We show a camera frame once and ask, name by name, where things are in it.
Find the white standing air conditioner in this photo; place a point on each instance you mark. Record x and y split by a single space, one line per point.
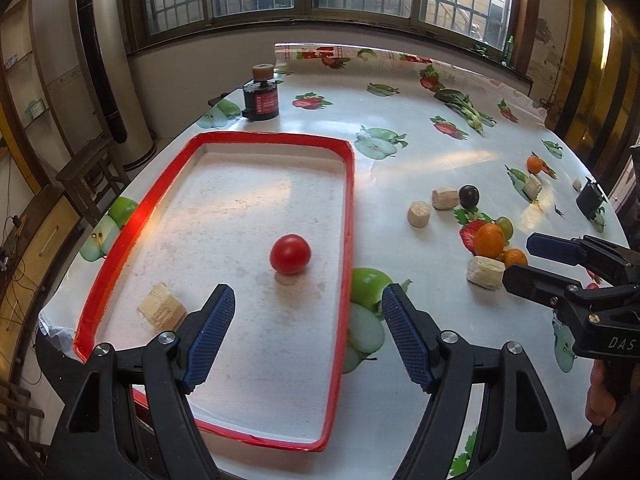
104 65

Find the green leafy vegetable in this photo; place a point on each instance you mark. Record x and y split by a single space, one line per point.
461 104

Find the black motor right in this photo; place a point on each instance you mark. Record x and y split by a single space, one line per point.
590 199

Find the small far orange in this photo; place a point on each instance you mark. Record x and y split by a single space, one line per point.
534 164

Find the green grape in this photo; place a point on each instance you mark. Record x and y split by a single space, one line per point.
506 227

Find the rectangular beige wood block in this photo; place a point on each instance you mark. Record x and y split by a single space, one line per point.
485 272

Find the red rimmed white tray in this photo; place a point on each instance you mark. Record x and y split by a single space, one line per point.
212 217

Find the dark purple plum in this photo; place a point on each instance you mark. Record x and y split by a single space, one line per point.
469 197

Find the orange behind on left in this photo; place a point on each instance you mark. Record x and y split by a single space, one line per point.
489 241

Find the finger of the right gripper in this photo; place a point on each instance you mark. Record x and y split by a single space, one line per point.
554 291
556 249

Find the low wooden cabinet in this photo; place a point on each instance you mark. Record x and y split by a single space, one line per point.
47 223

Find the dark wooden stool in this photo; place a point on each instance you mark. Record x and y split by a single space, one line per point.
90 174

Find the far wood block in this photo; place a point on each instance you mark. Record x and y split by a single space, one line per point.
532 187

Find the right human hand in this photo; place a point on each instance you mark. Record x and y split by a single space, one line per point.
600 405

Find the red cherry tomato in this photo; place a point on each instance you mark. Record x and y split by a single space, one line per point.
290 254

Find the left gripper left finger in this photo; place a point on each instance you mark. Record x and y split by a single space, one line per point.
126 413

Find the orange near wood block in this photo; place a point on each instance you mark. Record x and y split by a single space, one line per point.
514 256

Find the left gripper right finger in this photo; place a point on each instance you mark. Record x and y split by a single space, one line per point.
518 436

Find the large beige wooden block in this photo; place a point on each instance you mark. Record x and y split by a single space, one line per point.
162 309

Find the black red motor left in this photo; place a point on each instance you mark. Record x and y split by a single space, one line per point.
261 94

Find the fruit print tablecloth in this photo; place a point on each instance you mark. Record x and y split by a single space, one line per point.
379 168

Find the wooden wall shelf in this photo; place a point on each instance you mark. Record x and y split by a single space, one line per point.
35 140

